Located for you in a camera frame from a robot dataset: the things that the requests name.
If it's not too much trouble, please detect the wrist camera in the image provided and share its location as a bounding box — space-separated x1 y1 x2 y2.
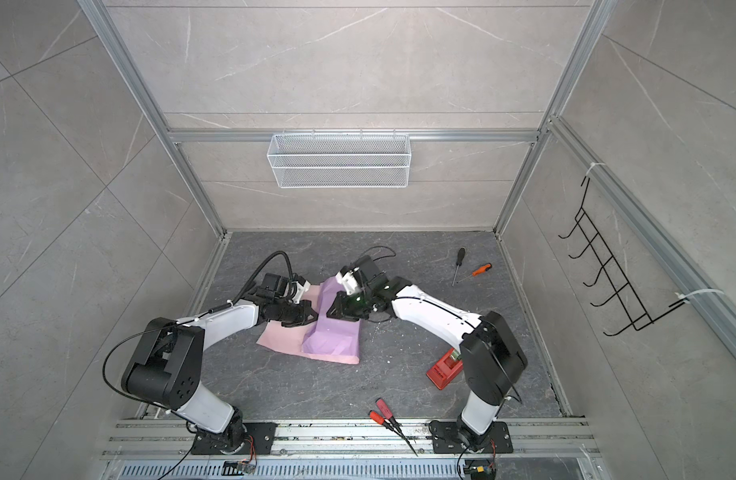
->
256 273 311 304
336 255 389 295

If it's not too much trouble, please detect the black wire hook rack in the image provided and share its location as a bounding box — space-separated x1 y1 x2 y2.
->
557 178 689 338

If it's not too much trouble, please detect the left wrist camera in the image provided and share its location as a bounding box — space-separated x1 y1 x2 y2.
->
256 273 311 304

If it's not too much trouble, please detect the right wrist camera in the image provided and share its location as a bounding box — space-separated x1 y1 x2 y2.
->
336 255 389 295

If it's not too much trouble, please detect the red tape dispenser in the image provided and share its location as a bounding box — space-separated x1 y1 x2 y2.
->
426 348 463 390

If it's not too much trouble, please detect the pink wrapping paper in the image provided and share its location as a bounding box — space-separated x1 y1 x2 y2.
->
257 277 361 365

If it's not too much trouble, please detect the aluminium mounting rail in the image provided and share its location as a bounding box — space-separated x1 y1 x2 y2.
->
100 418 601 460

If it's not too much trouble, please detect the white wire mesh basket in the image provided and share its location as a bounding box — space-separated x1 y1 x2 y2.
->
267 132 412 189

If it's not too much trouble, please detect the orange handled screwdriver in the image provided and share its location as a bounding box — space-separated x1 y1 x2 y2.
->
471 263 493 277

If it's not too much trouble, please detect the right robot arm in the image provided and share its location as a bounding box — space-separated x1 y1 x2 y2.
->
328 273 528 451

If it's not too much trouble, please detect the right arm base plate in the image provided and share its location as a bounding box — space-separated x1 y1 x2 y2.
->
428 420 514 455

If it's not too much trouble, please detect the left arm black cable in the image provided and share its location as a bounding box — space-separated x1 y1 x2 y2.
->
101 250 295 412

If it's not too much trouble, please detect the red handled screwdriver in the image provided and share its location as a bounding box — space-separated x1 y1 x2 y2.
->
369 410 418 455

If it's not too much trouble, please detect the black handled screwdriver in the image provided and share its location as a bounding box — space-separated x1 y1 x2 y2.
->
451 247 466 286

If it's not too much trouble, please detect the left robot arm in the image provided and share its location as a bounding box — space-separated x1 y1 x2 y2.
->
102 298 318 453

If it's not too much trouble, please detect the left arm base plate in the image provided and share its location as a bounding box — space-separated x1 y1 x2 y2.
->
191 422 277 455

